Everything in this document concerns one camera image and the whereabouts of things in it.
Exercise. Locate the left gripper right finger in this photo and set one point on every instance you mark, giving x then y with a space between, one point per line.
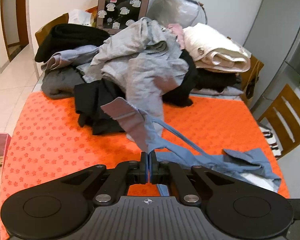
158 172

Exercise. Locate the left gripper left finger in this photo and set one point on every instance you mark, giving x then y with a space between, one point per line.
138 170

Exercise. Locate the blue garment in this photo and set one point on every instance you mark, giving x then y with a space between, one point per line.
251 166

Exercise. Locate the black garment on mat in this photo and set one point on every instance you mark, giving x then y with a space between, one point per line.
89 97

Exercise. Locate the orange flower-pattern mat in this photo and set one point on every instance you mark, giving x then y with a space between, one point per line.
47 142

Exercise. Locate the light grey garment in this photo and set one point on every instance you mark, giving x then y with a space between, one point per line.
143 60

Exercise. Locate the dark grey garment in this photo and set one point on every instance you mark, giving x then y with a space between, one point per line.
60 83

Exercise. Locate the cardboard box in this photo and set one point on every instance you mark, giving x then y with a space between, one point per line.
249 80

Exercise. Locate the cream folded garment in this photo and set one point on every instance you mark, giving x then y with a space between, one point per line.
213 51

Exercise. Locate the lavender folded garment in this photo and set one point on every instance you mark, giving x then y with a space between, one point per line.
77 56

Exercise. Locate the wooden chair at right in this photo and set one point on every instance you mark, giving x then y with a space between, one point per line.
283 116

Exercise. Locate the pink garment in pile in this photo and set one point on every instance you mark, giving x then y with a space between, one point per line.
177 30

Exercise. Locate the black garment on pile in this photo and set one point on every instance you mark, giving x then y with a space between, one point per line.
68 36

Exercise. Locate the clear plastic bag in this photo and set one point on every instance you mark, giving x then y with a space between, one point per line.
182 12

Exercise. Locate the white paper bag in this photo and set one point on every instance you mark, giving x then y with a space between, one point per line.
80 17

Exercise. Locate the water dispenser cabinet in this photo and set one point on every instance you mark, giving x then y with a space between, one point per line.
115 15

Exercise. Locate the grey refrigerator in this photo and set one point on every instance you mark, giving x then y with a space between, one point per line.
275 40

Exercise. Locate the wooden chair by wall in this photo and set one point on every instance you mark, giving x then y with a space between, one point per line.
42 33

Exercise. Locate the brown door frame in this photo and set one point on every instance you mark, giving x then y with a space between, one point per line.
14 26

